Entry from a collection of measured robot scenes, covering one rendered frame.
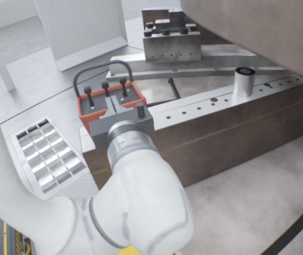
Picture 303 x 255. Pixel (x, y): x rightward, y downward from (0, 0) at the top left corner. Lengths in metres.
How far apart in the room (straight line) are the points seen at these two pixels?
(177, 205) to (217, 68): 1.70
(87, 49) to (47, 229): 3.45
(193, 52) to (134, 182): 1.53
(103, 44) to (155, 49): 2.14
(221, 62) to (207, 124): 1.17
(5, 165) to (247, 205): 0.90
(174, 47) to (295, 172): 1.19
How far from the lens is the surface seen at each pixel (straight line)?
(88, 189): 1.51
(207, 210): 0.96
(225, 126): 0.87
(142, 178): 0.31
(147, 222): 0.28
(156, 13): 2.94
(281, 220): 1.01
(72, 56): 3.58
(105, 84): 0.67
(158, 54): 1.76
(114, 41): 3.88
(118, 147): 0.37
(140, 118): 0.45
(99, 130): 0.45
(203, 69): 1.88
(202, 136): 0.83
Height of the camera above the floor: 1.14
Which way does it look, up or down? 39 degrees down
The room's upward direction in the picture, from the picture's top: 8 degrees counter-clockwise
